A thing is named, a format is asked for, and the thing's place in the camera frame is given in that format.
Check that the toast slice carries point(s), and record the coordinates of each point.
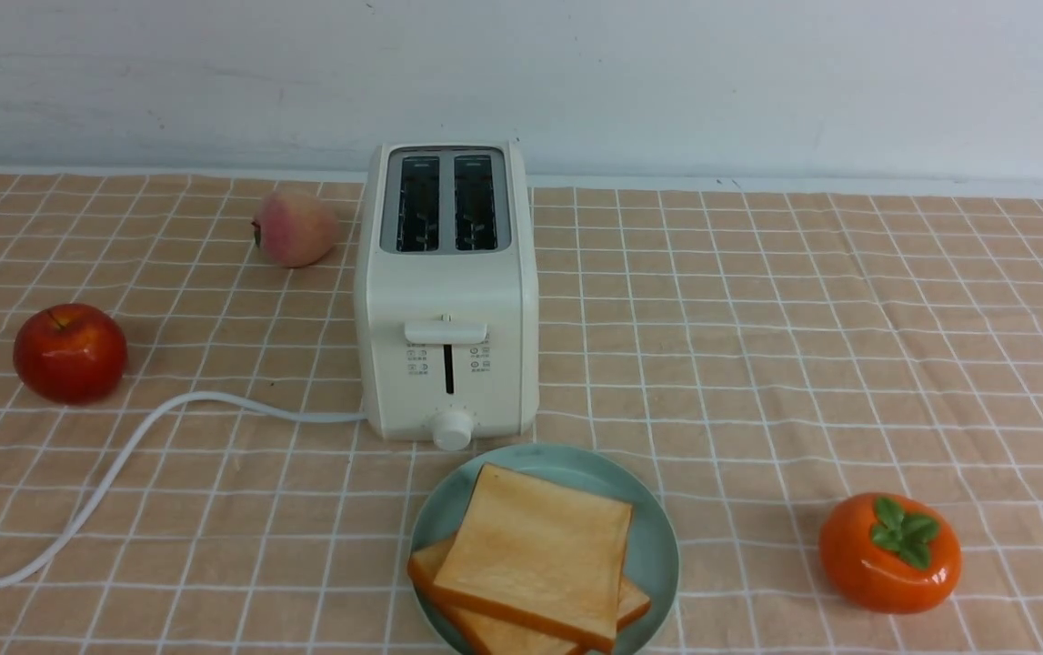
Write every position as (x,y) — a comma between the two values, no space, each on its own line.
(541,555)
(488,635)

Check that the white two-slot toaster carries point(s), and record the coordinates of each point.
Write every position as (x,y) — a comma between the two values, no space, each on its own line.
(446,295)

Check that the pink peach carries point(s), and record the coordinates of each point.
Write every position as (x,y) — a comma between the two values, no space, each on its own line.
(293,229)

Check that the light green plate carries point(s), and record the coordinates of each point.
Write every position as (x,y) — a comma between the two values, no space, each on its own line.
(653,557)

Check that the orange checkered tablecloth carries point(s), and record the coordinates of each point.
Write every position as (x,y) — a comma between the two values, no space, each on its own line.
(754,359)

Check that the orange persimmon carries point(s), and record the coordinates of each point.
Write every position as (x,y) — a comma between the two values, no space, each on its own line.
(889,554)

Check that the red apple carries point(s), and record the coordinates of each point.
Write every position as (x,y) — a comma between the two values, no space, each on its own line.
(71,354)

